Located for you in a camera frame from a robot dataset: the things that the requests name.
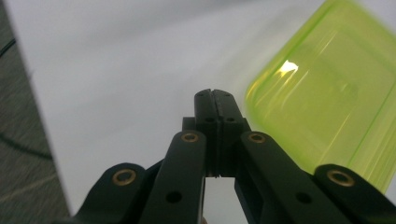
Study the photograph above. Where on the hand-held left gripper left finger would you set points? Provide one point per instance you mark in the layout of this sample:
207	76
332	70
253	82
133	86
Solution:
204	105

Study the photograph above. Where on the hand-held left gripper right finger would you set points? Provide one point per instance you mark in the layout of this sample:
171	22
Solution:
225	105

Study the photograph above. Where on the green translucent plastic container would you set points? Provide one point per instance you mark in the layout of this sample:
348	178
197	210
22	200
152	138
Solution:
327	93

